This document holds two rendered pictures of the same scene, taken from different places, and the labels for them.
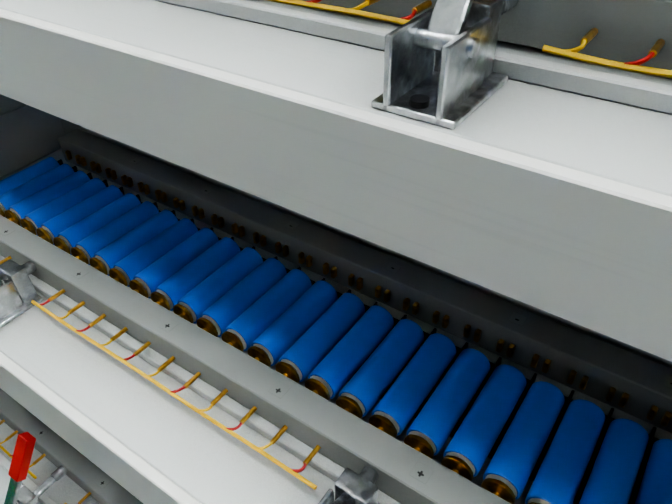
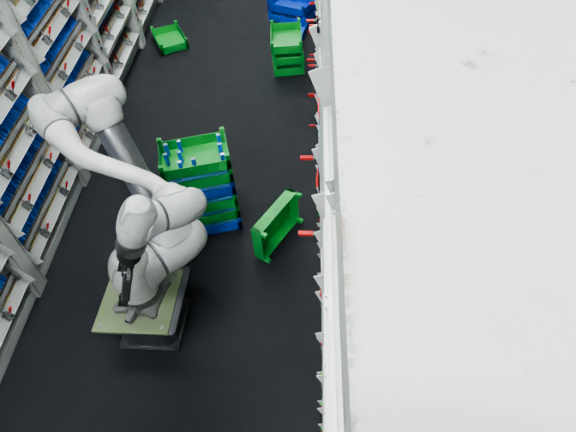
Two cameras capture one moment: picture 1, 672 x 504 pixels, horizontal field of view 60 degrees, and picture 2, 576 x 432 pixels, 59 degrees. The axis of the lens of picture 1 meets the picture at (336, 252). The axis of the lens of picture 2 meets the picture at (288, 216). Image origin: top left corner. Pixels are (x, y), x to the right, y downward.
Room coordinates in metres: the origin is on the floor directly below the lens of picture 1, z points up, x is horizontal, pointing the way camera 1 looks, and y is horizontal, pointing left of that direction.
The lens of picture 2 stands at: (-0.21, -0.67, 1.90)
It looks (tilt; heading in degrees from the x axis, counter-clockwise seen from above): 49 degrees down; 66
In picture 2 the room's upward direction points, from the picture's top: 5 degrees counter-clockwise
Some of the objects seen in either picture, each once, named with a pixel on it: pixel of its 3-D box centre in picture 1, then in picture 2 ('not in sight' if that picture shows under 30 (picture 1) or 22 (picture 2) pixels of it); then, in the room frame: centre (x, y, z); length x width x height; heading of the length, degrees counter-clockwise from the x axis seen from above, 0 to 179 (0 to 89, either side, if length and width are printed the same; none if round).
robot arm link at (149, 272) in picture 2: not in sight; (133, 270); (-0.29, 0.60, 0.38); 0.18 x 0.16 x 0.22; 13
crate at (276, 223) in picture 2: not in sight; (278, 225); (0.37, 0.74, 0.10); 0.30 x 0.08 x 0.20; 29
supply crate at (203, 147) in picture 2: not in sight; (194, 153); (0.13, 1.03, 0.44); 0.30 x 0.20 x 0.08; 164
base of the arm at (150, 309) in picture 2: not in sight; (139, 297); (-0.31, 0.58, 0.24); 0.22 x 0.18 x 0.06; 50
